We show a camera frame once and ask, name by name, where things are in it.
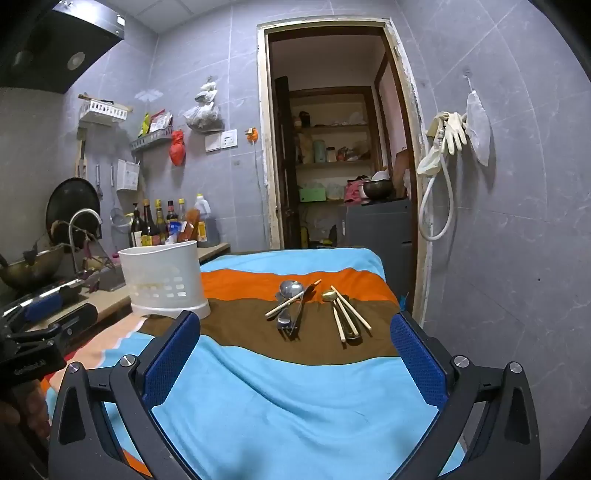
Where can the yellow green packet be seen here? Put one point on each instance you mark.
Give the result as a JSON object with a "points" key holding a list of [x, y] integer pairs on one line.
{"points": [[145, 123]]}

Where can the brass wok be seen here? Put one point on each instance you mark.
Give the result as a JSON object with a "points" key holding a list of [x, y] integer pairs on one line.
{"points": [[32, 272]]}

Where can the metal wall rack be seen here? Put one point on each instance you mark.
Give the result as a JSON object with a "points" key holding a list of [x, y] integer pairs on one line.
{"points": [[150, 142]]}

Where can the brown wooden board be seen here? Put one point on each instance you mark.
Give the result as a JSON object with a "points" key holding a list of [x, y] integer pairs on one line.
{"points": [[400, 170]]}

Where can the white bowl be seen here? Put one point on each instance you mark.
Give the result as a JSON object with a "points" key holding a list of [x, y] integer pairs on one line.
{"points": [[381, 176]]}

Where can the orange wall plug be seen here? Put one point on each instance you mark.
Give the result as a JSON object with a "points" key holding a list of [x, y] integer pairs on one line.
{"points": [[250, 134]]}

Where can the steel sink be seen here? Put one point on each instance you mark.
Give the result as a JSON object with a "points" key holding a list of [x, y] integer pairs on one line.
{"points": [[108, 281]]}

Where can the pink cloth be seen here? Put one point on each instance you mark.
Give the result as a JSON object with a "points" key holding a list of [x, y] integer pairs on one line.
{"points": [[354, 191]]}

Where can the chrome faucet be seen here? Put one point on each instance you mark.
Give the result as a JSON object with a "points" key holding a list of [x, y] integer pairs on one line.
{"points": [[85, 212]]}

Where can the dark metal bowl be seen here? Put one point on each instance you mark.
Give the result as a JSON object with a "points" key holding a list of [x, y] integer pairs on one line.
{"points": [[378, 188]]}

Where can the blue snack wrapper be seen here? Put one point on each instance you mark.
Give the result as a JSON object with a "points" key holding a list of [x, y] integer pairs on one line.
{"points": [[404, 302]]}

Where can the dark bottle red label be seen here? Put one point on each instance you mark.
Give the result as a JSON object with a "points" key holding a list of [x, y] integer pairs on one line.
{"points": [[171, 217]]}

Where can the metal hanging ladle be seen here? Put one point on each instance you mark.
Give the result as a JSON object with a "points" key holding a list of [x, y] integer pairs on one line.
{"points": [[98, 180]]}

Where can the clear filled plastic bag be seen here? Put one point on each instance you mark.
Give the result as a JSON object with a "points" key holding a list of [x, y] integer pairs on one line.
{"points": [[203, 115]]}

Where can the small lidded jar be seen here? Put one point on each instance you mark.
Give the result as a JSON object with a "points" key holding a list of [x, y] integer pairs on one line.
{"points": [[331, 154]]}

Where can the red white packet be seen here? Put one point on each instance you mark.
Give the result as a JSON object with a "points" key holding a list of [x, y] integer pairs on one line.
{"points": [[160, 121]]}

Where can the white wall basket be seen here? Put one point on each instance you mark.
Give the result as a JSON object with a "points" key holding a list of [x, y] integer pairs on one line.
{"points": [[101, 113]]}

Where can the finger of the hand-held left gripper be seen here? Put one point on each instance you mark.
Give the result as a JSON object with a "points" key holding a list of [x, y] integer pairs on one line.
{"points": [[78, 318], [44, 307]]}

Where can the dark bottle yellow cap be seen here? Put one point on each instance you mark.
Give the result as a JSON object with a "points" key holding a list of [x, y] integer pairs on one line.
{"points": [[159, 224]]}

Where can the white wall holder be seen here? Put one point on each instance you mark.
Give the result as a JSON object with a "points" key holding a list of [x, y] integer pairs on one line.
{"points": [[127, 175]]}

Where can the person's left hand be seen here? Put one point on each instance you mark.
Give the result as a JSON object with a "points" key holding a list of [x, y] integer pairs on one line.
{"points": [[32, 410]]}

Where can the black range hood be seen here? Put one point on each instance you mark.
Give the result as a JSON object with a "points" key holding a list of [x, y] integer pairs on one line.
{"points": [[55, 55]]}

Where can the teal jar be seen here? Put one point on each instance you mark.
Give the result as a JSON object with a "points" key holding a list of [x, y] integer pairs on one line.
{"points": [[319, 151]]}

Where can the cream rubber glove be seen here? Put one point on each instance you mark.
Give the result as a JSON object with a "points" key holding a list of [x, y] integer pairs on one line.
{"points": [[455, 131], [429, 159]]}

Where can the black wok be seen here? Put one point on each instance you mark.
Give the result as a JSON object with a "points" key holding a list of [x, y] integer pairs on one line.
{"points": [[69, 203]]}

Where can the gold spoon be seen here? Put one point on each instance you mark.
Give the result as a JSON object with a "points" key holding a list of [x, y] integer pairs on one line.
{"points": [[328, 295]]}

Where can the empty clear plastic bag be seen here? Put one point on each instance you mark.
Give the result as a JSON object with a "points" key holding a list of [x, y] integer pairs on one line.
{"points": [[478, 129]]}

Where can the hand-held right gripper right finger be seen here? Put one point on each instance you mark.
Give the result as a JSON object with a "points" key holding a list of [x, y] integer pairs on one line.
{"points": [[418, 360]]}

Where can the brown liquid plastic jug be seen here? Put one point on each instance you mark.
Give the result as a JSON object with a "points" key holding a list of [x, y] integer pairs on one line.
{"points": [[208, 230]]}

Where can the clear bottle yellow cap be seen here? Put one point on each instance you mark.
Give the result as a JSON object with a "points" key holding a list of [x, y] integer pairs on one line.
{"points": [[182, 212]]}

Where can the red plastic bag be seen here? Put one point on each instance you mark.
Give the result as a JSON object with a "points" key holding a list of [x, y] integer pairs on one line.
{"points": [[178, 147]]}

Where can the wooden chopstick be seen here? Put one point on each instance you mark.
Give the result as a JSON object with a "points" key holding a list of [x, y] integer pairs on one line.
{"points": [[351, 308], [277, 313], [308, 288], [347, 316]]}

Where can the wooden cutting board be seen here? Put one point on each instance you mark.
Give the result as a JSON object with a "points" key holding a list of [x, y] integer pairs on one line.
{"points": [[81, 154]]}

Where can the grey cabinet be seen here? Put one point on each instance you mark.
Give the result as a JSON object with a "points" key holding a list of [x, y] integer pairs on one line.
{"points": [[378, 226]]}

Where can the white plastic utensil holder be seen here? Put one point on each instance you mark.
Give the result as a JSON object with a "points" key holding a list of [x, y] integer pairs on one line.
{"points": [[161, 267]]}

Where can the white wall switch panel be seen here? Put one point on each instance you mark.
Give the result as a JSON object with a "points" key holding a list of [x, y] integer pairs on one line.
{"points": [[221, 140]]}

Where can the wooden shelf unit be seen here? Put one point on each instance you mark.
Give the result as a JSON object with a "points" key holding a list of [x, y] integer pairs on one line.
{"points": [[332, 163]]}

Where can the blue white packet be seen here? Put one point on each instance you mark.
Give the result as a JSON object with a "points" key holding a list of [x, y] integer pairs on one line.
{"points": [[174, 231]]}

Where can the wooden door frame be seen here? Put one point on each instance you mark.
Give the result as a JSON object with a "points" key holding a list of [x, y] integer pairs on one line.
{"points": [[262, 138]]}

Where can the striped blue orange blanket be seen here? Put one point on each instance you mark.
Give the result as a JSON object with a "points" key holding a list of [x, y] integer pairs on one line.
{"points": [[277, 392]]}

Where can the green box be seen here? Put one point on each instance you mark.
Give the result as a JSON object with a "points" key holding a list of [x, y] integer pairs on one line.
{"points": [[313, 194]]}

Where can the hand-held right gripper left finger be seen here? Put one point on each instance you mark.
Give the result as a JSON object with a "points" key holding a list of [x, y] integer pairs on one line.
{"points": [[171, 355]]}

